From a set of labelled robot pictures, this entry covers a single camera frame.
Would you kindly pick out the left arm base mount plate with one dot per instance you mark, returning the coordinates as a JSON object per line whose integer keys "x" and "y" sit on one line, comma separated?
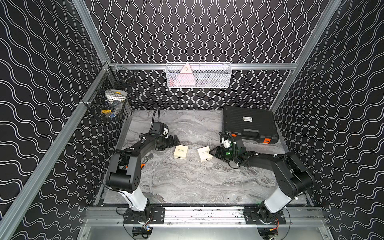
{"x": 144, "y": 216}

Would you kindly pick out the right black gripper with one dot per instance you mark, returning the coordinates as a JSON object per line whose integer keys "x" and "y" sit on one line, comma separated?
{"x": 218, "y": 149}

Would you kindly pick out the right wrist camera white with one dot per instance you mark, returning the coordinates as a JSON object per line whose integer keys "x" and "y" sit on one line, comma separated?
{"x": 226, "y": 143}

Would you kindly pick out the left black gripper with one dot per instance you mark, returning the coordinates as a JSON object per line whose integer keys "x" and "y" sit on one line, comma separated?
{"x": 167, "y": 141}

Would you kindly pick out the aluminium front rail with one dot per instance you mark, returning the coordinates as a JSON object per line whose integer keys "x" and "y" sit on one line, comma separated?
{"x": 206, "y": 217}

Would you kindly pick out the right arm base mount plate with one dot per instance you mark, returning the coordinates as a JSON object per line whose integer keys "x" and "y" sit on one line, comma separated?
{"x": 261, "y": 216}

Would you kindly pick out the orange handled adjustable wrench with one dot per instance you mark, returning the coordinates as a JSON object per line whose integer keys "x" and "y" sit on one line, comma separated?
{"x": 146, "y": 159}

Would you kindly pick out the white wire wall basket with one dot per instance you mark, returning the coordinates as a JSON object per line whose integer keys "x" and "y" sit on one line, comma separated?
{"x": 207, "y": 75}

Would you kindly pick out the cream drawer jewelry box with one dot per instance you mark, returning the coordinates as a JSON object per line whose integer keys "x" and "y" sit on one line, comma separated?
{"x": 181, "y": 152}

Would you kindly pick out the pink triangular card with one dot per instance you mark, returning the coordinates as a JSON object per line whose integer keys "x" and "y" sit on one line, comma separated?
{"x": 186, "y": 77}

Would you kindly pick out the black wire corner basket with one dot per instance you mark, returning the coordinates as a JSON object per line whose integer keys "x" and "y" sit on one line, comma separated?
{"x": 111, "y": 98}

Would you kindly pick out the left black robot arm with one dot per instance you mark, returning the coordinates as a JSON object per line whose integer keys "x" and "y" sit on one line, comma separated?
{"x": 124, "y": 172}

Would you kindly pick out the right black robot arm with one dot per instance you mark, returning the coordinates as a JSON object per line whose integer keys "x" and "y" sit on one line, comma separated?
{"x": 292, "y": 177}

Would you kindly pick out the black plastic tool case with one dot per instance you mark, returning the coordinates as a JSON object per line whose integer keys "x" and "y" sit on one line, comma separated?
{"x": 250, "y": 124}

